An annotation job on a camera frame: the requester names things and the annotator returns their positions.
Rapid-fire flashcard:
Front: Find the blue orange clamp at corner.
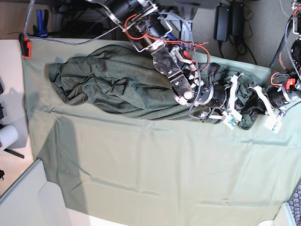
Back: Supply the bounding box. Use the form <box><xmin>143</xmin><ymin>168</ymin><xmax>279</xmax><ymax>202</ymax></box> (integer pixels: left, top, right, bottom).
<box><xmin>18</xmin><ymin>9</ymin><xmax>58</xmax><ymax>58</ymax></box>

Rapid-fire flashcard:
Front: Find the aluminium frame leg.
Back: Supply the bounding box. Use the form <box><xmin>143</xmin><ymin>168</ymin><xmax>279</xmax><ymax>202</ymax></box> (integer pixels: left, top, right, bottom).
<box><xmin>175</xmin><ymin>6</ymin><xmax>195</xmax><ymax>42</ymax></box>

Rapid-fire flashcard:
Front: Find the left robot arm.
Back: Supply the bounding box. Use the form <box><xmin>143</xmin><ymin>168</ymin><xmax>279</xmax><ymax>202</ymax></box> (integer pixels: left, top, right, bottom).
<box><xmin>241</xmin><ymin>0</ymin><xmax>301</xmax><ymax>116</ymax></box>

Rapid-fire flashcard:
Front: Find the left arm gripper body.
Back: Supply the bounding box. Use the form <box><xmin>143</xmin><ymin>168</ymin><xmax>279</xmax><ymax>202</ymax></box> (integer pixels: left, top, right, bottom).
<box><xmin>242</xmin><ymin>92</ymin><xmax>266</xmax><ymax>115</ymax></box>

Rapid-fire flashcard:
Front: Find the white paper roll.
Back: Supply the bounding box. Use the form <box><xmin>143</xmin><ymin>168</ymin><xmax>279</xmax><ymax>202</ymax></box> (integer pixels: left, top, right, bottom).
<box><xmin>0</xmin><ymin>125</ymin><xmax>18</xmax><ymax>151</ymax></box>

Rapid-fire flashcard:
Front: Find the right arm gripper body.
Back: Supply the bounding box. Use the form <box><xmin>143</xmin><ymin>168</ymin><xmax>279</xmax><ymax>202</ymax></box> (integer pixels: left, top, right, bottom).
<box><xmin>235</xmin><ymin>84</ymin><xmax>247</xmax><ymax>111</ymax></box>

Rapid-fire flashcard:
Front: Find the light green table cloth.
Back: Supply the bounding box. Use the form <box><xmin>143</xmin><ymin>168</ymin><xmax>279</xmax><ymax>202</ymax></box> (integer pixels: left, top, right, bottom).
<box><xmin>22</xmin><ymin>40</ymin><xmax>301</xmax><ymax>226</ymax></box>

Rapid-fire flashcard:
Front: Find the black stick on table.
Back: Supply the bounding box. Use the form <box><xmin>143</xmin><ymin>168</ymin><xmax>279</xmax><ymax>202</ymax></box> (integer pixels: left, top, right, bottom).
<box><xmin>4</xmin><ymin>149</ymin><xmax>24</xmax><ymax>159</ymax></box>

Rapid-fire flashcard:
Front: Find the green T-shirt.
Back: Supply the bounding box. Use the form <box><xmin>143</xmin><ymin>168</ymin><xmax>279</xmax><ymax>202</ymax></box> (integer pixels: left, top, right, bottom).
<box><xmin>48</xmin><ymin>44</ymin><xmax>264</xmax><ymax>130</ymax></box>

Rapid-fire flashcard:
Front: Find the black power brick pair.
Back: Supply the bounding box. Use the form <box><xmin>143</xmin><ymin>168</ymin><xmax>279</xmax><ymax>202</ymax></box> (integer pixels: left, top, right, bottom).
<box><xmin>214</xmin><ymin>1</ymin><xmax>245</xmax><ymax>42</ymax></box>

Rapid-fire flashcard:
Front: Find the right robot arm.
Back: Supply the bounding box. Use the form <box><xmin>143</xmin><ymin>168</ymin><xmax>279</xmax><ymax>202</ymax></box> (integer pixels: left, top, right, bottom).
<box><xmin>93</xmin><ymin>0</ymin><xmax>242</xmax><ymax>115</ymax></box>

